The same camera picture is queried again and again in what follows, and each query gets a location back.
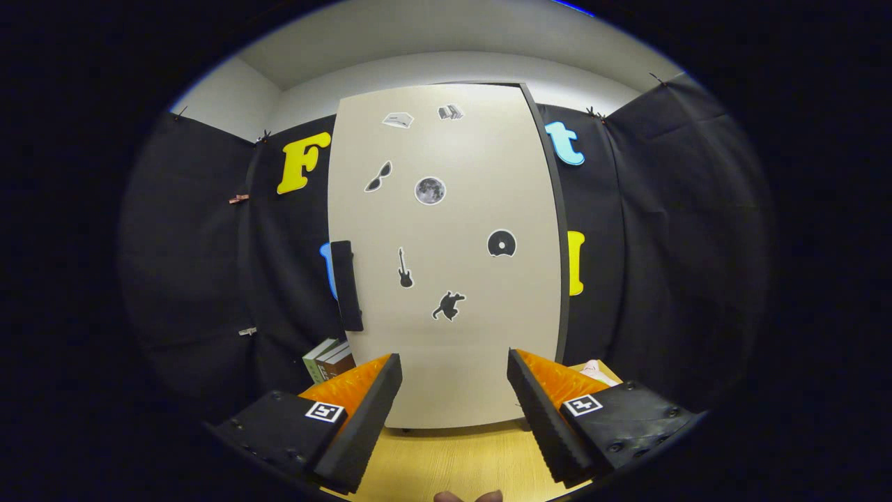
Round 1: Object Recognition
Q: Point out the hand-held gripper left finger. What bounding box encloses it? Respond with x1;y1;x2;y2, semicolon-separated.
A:
208;352;404;496

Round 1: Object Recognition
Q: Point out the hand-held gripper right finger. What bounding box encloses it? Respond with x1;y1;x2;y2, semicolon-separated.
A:
505;348;702;489

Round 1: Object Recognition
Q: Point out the black door handle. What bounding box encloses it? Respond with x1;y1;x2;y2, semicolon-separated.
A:
330;240;365;333

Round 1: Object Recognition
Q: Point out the dark grey cabinet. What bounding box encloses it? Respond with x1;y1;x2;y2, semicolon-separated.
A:
328;82;571;434

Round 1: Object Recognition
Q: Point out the black backdrop cloth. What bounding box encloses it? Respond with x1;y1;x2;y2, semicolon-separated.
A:
118;72;776;433

